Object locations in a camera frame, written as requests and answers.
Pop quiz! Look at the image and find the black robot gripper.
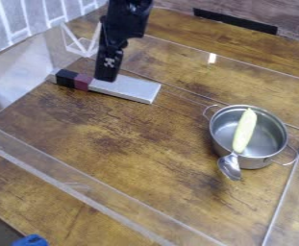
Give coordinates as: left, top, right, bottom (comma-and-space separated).
93, 0, 152, 82

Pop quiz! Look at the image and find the yellow handled metal spoon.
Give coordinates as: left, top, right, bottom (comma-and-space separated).
216, 108, 256, 181

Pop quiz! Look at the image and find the clear acrylic triangle stand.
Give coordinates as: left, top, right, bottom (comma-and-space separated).
60, 23, 101, 58

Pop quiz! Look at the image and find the grey block with coloured end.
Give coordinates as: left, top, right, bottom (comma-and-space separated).
46, 68, 160, 105

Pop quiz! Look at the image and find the blue object at corner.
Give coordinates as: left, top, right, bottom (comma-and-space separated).
11, 234, 49, 246

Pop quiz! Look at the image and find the black wall strip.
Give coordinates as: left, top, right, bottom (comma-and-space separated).
192, 8, 277, 35

